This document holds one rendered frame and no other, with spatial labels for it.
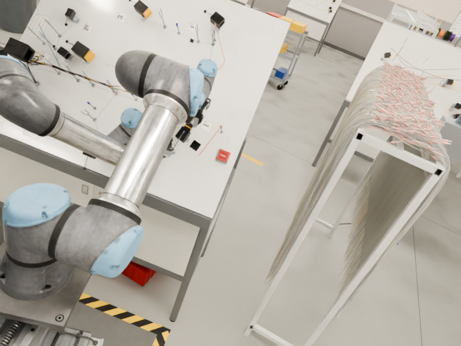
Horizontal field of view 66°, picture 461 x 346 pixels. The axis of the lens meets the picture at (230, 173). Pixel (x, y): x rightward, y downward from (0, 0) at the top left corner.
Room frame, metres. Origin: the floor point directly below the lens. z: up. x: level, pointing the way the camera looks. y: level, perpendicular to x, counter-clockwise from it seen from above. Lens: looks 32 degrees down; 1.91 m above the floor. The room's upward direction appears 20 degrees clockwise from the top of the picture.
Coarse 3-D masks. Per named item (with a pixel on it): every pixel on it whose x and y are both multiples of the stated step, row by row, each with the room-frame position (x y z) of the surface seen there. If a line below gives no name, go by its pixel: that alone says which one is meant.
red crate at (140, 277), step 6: (132, 264) 1.44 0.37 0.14; (138, 264) 1.57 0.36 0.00; (126, 270) 1.45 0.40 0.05; (132, 270) 1.44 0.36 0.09; (138, 270) 1.44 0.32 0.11; (144, 270) 1.43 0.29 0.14; (150, 270) 1.47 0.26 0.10; (126, 276) 1.45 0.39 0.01; (132, 276) 1.44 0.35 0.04; (138, 276) 1.43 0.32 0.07; (144, 276) 1.42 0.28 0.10; (150, 276) 1.50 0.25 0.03; (138, 282) 1.43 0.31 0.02; (144, 282) 1.43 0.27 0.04
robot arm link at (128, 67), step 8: (120, 56) 0.86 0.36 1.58; (128, 56) 0.83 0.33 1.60; (136, 56) 0.82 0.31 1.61; (144, 56) 0.83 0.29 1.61; (120, 64) 0.82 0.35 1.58; (128, 64) 0.81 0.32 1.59; (136, 64) 0.81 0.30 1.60; (120, 72) 0.81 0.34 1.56; (128, 72) 0.80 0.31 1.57; (136, 72) 0.80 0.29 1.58; (120, 80) 0.81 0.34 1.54; (128, 80) 0.80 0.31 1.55; (136, 80) 0.79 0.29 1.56; (128, 88) 0.80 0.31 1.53; (136, 88) 0.80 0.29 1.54
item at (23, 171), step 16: (0, 160) 1.32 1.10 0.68; (16, 160) 1.31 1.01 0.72; (32, 160) 1.31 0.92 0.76; (0, 176) 1.32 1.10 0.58; (16, 176) 1.32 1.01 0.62; (32, 176) 1.31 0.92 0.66; (48, 176) 1.31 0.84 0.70; (64, 176) 1.30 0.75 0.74; (0, 192) 1.32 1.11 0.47; (80, 192) 1.30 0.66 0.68
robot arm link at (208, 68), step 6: (204, 60) 1.29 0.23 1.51; (210, 60) 1.30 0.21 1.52; (198, 66) 1.26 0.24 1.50; (204, 66) 1.27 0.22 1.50; (210, 66) 1.28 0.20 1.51; (216, 66) 1.29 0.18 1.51; (204, 72) 1.25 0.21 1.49; (210, 72) 1.25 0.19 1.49; (216, 72) 1.28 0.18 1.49; (210, 78) 1.26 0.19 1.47; (210, 90) 1.32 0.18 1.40
